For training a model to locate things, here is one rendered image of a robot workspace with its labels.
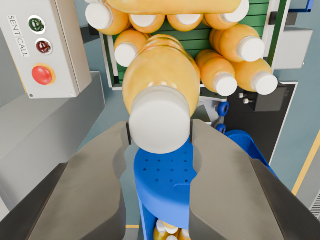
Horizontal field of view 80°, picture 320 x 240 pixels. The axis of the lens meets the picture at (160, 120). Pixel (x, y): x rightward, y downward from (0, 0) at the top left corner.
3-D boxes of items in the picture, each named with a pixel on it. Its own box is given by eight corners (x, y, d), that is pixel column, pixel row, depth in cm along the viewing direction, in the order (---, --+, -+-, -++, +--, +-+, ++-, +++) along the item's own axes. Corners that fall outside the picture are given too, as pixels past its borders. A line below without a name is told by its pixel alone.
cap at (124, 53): (132, 38, 35) (130, 39, 33) (141, 59, 36) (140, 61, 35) (113, 47, 35) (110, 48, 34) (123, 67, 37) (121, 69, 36)
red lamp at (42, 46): (40, 53, 35) (36, 54, 34) (36, 40, 34) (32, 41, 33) (52, 52, 35) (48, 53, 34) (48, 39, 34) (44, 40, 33)
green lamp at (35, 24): (33, 32, 33) (29, 32, 32) (28, 17, 32) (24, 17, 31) (45, 31, 33) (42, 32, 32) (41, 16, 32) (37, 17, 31)
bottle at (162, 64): (134, 72, 31) (100, 139, 15) (147, 26, 28) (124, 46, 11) (175, 86, 32) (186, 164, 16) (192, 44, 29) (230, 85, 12)
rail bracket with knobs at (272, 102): (234, 97, 60) (245, 112, 51) (237, 74, 56) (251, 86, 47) (266, 96, 59) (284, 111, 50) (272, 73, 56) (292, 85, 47)
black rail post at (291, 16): (267, 25, 50) (284, 26, 43) (270, 11, 48) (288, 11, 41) (276, 24, 49) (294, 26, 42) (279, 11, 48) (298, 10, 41)
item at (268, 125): (200, 205, 220) (203, 217, 207) (217, 76, 147) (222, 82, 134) (246, 205, 219) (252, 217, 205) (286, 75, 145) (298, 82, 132)
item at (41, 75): (38, 83, 38) (35, 85, 37) (31, 65, 36) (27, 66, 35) (55, 83, 38) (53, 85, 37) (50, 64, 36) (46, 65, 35)
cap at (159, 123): (126, 127, 14) (122, 141, 13) (142, 78, 12) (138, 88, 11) (175, 142, 15) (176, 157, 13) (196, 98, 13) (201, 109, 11)
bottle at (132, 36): (145, 21, 50) (135, 25, 33) (156, 48, 53) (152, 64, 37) (121, 33, 51) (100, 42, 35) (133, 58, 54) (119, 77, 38)
